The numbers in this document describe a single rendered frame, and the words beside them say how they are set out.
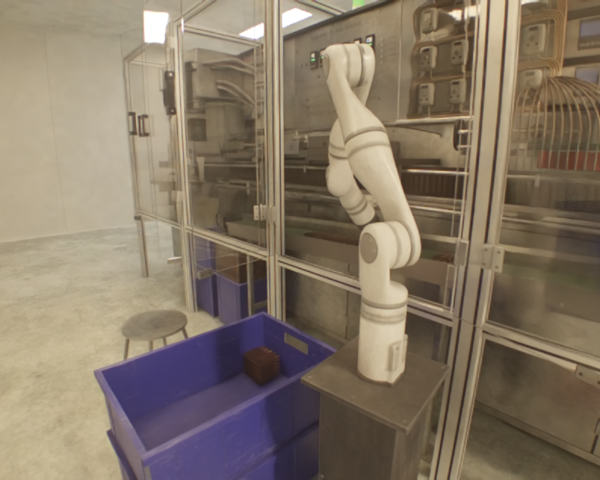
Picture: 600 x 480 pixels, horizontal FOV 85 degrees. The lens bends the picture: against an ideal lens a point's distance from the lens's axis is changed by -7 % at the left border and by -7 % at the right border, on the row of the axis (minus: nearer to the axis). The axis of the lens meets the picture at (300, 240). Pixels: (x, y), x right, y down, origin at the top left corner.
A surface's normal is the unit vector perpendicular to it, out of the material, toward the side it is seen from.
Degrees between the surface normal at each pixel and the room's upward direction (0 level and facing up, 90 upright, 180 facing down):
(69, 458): 0
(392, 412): 0
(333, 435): 90
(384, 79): 90
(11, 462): 0
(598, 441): 90
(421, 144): 90
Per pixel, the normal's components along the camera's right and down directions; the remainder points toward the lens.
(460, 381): -0.74, 0.15
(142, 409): 0.68, 0.17
